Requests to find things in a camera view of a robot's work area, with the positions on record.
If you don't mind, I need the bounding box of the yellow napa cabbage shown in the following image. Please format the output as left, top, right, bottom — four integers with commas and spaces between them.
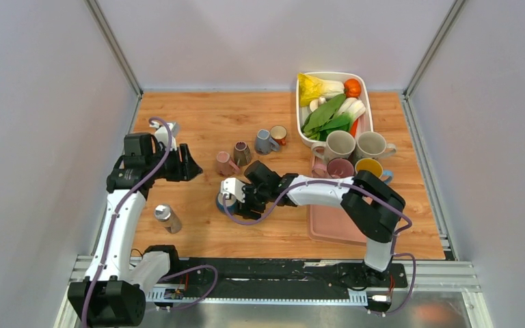
297, 73, 345, 107

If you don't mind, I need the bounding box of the silver metal bottle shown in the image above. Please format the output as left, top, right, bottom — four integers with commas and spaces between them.
154, 204, 182, 234

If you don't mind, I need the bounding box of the pink upside-down mug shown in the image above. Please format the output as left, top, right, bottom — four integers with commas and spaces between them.
311, 157, 355, 178

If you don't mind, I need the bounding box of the small brown mug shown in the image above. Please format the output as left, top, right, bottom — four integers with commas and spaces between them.
233, 141, 252, 167

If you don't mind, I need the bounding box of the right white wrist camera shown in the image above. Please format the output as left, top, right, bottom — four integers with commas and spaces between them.
220, 178, 246, 203

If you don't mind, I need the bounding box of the white mushroom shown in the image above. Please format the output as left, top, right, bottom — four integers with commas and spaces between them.
309, 97, 327, 112

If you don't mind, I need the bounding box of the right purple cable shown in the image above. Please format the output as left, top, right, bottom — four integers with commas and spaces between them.
221, 179, 420, 317

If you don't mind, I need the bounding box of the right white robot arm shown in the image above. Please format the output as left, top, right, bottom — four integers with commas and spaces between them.
219, 161, 412, 286

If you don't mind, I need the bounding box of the white vegetable bin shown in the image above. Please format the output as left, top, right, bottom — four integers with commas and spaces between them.
295, 72, 373, 146

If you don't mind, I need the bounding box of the grey-blue dotted mug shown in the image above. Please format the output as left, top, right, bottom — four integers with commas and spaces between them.
254, 129, 280, 155

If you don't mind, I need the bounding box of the orange carrot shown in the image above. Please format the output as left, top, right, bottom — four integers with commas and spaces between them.
349, 118, 360, 137

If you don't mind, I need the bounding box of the white bok choy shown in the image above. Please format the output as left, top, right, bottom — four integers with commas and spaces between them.
334, 98, 366, 123

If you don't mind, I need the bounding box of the pink plastic tray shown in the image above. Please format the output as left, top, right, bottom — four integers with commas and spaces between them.
308, 156, 367, 246

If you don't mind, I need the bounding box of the small pink dotted mug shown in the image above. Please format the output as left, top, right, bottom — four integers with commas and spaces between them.
215, 151, 241, 177

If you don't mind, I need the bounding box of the blue butterfly mug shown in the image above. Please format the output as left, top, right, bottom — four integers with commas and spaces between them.
355, 158, 394, 184

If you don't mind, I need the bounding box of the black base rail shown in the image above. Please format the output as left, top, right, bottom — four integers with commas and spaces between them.
168, 258, 409, 300

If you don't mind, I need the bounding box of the small orange pumpkin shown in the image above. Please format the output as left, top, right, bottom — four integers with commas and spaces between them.
343, 79, 362, 98

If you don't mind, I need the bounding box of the orange small mug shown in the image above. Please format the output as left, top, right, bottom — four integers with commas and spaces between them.
270, 125, 287, 146

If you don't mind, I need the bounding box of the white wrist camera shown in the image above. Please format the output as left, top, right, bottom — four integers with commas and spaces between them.
149, 120, 180, 151
220, 178, 246, 203

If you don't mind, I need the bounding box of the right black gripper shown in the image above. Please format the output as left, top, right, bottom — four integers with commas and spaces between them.
234, 180, 271, 221

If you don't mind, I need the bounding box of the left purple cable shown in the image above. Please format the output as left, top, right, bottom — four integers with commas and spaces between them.
79, 116, 219, 328

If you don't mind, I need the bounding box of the green leafy vegetable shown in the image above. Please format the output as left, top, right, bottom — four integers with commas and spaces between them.
301, 94, 353, 141

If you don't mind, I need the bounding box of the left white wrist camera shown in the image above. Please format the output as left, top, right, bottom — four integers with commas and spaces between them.
149, 120, 180, 151

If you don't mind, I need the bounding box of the purple cable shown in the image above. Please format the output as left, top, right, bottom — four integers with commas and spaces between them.
221, 179, 420, 317
79, 116, 219, 328

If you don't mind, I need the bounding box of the tall white floral mug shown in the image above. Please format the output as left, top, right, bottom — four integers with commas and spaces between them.
355, 131, 396, 160

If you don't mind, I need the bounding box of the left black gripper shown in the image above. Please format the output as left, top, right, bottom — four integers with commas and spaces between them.
146, 143, 203, 182

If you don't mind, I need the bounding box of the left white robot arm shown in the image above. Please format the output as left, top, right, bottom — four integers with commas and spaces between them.
68, 126, 202, 327

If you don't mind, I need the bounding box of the dark blue round mug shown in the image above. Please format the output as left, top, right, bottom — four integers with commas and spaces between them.
216, 193, 239, 215

